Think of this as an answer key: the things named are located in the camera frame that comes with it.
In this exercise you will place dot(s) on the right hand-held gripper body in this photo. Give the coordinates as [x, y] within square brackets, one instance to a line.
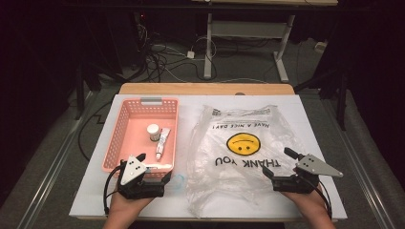
[313, 167]

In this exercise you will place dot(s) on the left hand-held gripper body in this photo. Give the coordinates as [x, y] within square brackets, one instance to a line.
[133, 170]

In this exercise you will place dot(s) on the white bottle with blue label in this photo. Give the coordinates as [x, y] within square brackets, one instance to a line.
[160, 166]

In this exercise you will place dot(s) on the pink plastic basket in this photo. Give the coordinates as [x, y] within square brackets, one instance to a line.
[137, 140]

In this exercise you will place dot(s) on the white ointment tube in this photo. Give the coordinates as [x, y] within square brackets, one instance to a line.
[163, 141]

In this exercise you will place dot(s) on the small white-capped jar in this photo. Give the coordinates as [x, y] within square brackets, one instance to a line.
[153, 130]

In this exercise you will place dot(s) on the clear smiley plastic bag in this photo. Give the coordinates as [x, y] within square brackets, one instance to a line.
[223, 187]

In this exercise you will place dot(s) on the person's right hand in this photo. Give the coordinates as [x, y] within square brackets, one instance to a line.
[313, 205]

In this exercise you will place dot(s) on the person's left hand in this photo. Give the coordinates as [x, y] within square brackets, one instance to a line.
[125, 208]

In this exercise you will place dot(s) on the clear bluish plastic cup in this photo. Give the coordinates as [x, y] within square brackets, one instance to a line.
[179, 183]

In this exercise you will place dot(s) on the black stand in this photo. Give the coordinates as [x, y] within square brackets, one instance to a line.
[342, 101]
[79, 95]

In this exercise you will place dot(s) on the white table board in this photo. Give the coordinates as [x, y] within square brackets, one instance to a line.
[197, 101]

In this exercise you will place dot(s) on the white power strip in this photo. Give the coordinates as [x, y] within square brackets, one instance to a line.
[320, 47]

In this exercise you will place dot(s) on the white power adapter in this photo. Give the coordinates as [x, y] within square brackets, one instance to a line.
[190, 54]

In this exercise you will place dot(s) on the metal floor rail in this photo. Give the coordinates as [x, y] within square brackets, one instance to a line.
[54, 165]
[359, 178]

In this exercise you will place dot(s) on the white metal desk frame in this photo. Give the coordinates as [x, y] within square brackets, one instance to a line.
[245, 29]

